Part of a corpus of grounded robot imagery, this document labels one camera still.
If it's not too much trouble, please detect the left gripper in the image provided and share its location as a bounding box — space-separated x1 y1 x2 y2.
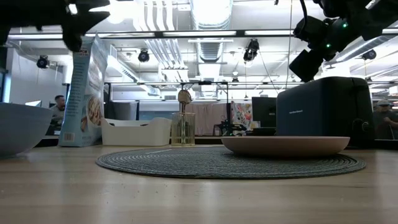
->
60 0 111 53

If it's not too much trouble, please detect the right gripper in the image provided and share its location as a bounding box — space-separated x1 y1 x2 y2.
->
289 49 325 83

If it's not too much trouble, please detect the light blue cinnamon cereal box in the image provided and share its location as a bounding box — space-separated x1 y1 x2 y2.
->
58 32 108 147

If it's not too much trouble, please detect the white plastic bin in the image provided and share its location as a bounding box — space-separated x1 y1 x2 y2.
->
101 117 172 147

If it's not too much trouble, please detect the blue bowl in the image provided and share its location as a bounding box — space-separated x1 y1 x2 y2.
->
0 102 53 158

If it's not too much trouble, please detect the black toaster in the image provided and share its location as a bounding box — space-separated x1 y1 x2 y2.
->
275 76 376 147

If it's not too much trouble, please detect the black ceiling spotlight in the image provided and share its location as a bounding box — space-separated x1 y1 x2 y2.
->
36 55 50 69
243 39 261 62
361 49 377 61
137 49 150 63

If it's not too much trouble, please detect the black computer monitor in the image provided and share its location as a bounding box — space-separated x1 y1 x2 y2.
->
251 96 277 128

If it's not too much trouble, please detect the black overhead light beam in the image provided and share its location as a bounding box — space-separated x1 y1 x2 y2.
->
6 28 398 40

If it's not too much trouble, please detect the colourful patterned cloth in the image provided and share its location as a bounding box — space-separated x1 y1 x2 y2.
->
230 101 253 130

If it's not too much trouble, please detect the pink plate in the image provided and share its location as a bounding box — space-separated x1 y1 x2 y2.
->
220 136 351 157

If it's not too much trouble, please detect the person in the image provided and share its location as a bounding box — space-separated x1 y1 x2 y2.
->
46 95 67 136
373 99 398 140

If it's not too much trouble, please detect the small black device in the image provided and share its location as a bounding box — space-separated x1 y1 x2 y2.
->
214 116 247 137

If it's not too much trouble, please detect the pink cloth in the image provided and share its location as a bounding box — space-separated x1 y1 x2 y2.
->
186 103 229 136

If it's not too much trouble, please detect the grey round woven placemat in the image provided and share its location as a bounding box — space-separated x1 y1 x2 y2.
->
95 146 367 180

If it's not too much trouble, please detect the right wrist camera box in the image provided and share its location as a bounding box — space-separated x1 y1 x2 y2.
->
293 16 317 43

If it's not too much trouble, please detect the silver ceiling duct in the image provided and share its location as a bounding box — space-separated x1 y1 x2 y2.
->
190 0 233 63

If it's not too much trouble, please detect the black stand frame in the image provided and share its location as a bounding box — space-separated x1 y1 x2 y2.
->
104 80 231 138

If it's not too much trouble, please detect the black aluminium table frame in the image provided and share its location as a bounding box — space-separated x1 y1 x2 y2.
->
34 136 398 150

